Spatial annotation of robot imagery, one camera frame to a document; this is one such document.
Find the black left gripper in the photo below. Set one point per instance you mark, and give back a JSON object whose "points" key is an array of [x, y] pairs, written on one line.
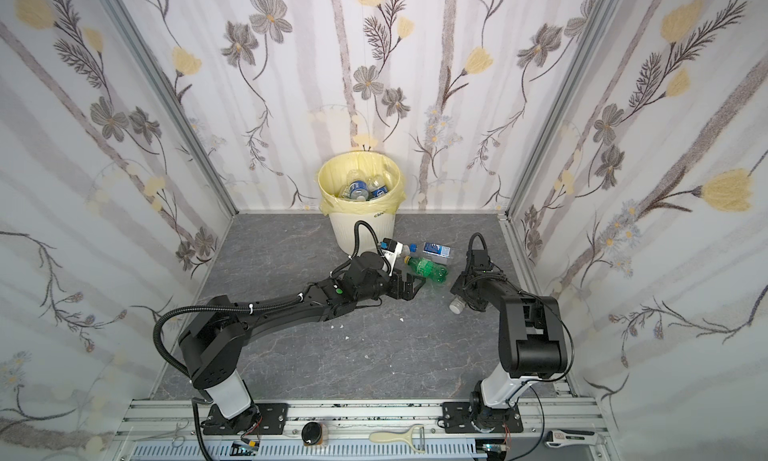
{"points": [[405, 282]]}

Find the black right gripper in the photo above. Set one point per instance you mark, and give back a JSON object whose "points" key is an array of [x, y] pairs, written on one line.
{"points": [[466, 293]]}

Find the green soda bottle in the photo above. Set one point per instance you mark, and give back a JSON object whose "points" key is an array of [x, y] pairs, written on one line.
{"points": [[426, 268]]}

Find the small blue label bottle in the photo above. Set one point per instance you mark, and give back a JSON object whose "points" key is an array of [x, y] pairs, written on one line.
{"points": [[433, 251]]}

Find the clear bottle blue label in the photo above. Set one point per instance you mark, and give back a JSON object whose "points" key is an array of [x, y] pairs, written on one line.
{"points": [[355, 186]]}

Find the white green label bottle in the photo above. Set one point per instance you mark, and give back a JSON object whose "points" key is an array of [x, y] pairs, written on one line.
{"points": [[457, 305]]}

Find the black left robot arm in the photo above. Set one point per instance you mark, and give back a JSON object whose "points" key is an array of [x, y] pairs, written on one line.
{"points": [[205, 342]]}

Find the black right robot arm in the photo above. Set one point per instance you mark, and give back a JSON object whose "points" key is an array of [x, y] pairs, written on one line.
{"points": [[534, 346]]}

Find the yellow bin liner bag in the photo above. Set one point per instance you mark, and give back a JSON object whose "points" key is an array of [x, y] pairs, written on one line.
{"points": [[331, 177]]}

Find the beige vegetable peeler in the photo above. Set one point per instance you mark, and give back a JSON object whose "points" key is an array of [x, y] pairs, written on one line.
{"points": [[413, 437]]}

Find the black round knob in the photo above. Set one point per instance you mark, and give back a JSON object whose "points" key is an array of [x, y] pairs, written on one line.
{"points": [[313, 433]]}

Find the adjustable wrench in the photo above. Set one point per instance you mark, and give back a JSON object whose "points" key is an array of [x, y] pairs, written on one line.
{"points": [[558, 438]]}

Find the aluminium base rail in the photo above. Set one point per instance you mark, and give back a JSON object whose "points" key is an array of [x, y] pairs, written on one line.
{"points": [[165, 430]]}

